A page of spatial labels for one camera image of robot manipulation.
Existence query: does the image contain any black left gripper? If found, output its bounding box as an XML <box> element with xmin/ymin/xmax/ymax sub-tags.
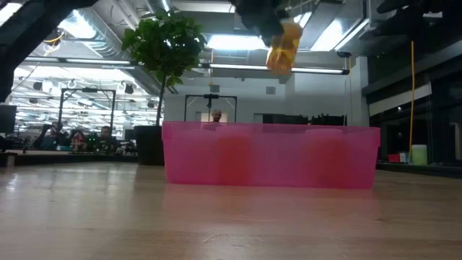
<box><xmin>230</xmin><ymin>0</ymin><xmax>290</xmax><ymax>48</ymax></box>

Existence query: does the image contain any orange pill bottle white cap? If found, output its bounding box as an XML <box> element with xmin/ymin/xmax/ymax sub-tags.
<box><xmin>266</xmin><ymin>22</ymin><xmax>303</xmax><ymax>76</ymax></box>
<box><xmin>306</xmin><ymin>136</ymin><xmax>351</xmax><ymax>187</ymax></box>

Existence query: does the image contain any pink translucent plastic basket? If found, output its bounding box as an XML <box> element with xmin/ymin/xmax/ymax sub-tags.
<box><xmin>161</xmin><ymin>121</ymin><xmax>382</xmax><ymax>190</ymax></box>

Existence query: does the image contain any bright ceiling light panel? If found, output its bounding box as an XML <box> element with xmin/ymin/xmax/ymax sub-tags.
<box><xmin>206</xmin><ymin>34</ymin><xmax>269</xmax><ymax>51</ymax></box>

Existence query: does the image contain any long linear ceiling lamp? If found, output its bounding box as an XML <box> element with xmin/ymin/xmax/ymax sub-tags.
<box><xmin>199</xmin><ymin>62</ymin><xmax>350</xmax><ymax>76</ymax></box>
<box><xmin>22</xmin><ymin>56</ymin><xmax>137</xmax><ymax>70</ymax></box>

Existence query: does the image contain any green leafy indoor tree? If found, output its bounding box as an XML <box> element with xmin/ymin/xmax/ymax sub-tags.
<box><xmin>121</xmin><ymin>9</ymin><xmax>209</xmax><ymax>127</ymax></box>

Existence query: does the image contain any black plant pot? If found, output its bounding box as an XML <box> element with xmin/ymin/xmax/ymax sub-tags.
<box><xmin>134</xmin><ymin>125</ymin><xmax>165</xmax><ymax>166</ymax></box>

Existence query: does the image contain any light green container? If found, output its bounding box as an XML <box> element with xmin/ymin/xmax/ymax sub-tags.
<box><xmin>411</xmin><ymin>144</ymin><xmax>429</xmax><ymax>166</ymax></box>

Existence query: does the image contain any background work table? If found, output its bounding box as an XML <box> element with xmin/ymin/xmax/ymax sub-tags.
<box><xmin>0</xmin><ymin>149</ymin><xmax>139</xmax><ymax>168</ymax></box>

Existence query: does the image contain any black monitor screen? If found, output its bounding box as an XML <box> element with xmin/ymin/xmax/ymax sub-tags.
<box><xmin>0</xmin><ymin>104</ymin><xmax>17</xmax><ymax>134</ymax></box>

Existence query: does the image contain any black metal rig frame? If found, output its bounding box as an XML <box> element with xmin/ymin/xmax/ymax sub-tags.
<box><xmin>58</xmin><ymin>87</ymin><xmax>117</xmax><ymax>128</ymax></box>
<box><xmin>183</xmin><ymin>93</ymin><xmax>238</xmax><ymax>123</ymax></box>

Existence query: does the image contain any yellow hanging cable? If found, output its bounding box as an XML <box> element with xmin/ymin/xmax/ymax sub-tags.
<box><xmin>407</xmin><ymin>40</ymin><xmax>417</xmax><ymax>163</ymax></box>

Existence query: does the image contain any silver ceiling air duct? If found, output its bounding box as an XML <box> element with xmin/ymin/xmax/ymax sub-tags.
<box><xmin>71</xmin><ymin>6</ymin><xmax>178</xmax><ymax>95</ymax></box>

